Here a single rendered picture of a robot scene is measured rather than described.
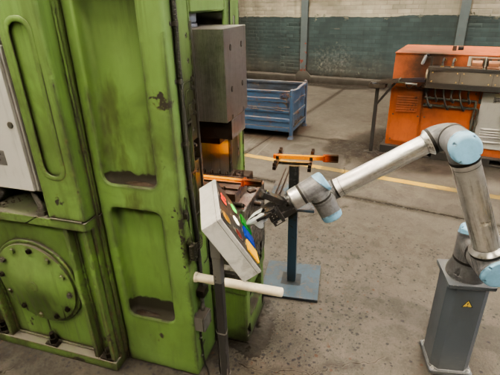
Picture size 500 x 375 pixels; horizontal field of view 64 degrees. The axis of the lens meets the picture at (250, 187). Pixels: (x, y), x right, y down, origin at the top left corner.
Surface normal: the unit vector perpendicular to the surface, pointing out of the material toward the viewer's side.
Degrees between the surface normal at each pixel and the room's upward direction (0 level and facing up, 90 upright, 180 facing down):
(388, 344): 0
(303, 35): 90
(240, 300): 89
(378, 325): 0
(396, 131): 91
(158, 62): 89
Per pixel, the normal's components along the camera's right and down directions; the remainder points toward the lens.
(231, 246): 0.14, 0.42
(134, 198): -0.30, 0.41
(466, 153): -0.11, 0.31
